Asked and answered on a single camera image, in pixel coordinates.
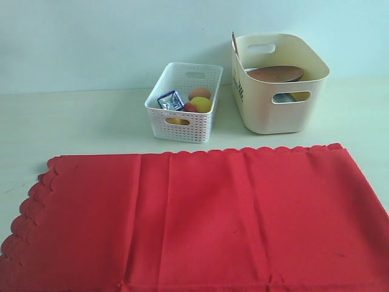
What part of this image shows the orange cheese wedge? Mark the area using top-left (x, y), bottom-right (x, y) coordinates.
top-left (165, 118), bottom-right (190, 125)

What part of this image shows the white perforated plastic basket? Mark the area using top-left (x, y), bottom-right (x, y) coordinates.
top-left (145, 62), bottom-right (224, 143)

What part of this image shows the red sausage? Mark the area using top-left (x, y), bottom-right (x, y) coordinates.
top-left (183, 102), bottom-right (198, 113)

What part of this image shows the red scalloped cloth mat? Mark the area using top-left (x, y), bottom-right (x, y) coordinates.
top-left (1, 144), bottom-right (388, 291)

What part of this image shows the cream plastic bin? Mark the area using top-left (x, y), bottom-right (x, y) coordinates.
top-left (232, 33), bottom-right (330, 134)

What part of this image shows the brown oval plate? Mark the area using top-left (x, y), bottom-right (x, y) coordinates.
top-left (247, 65), bottom-right (305, 83)

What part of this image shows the yellow lemon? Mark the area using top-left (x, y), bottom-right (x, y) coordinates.
top-left (190, 96), bottom-right (212, 113)

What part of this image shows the brown egg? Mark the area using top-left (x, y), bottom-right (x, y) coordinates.
top-left (188, 88), bottom-right (212, 100)

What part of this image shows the wooden chopstick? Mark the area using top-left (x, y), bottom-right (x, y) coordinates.
top-left (232, 31), bottom-right (239, 59)

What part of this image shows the stainless steel cup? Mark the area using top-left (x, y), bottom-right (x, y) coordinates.
top-left (272, 93), bottom-right (296, 103)

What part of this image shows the blue white snack packet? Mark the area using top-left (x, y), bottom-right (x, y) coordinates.
top-left (157, 90), bottom-right (185, 111)

